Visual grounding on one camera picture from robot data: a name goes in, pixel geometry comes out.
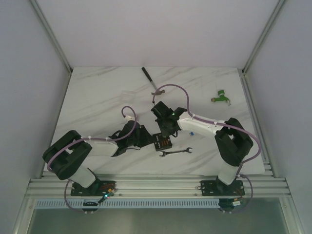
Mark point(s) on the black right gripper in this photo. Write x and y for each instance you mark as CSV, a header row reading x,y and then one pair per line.
x,y
164,133

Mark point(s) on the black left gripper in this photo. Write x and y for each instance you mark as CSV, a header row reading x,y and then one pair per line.
x,y
145,136

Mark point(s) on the black fuse box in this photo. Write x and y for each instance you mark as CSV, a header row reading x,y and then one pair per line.
x,y
161,143

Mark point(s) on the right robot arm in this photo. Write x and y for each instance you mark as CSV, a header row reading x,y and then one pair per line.
x,y
232,140

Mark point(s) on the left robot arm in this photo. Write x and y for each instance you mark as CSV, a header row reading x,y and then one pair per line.
x,y
66,156

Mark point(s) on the clear fuse box lid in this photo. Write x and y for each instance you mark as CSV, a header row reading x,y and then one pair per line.
x,y
127,96

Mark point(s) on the claw hammer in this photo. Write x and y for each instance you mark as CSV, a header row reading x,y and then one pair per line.
x,y
157,91

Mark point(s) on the steel open-end wrench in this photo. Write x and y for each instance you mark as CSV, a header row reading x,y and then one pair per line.
x,y
165,153

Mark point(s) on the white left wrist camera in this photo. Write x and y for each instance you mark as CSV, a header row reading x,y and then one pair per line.
x,y
131,118

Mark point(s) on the slotted cable duct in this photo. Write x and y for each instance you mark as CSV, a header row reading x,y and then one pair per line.
x,y
111,203

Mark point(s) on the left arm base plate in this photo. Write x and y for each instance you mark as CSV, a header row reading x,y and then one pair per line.
x,y
99,189

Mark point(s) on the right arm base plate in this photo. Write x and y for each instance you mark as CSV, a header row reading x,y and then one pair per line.
x,y
218,188

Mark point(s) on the aluminium frame rail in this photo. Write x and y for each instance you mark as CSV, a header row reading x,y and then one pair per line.
x,y
50,34

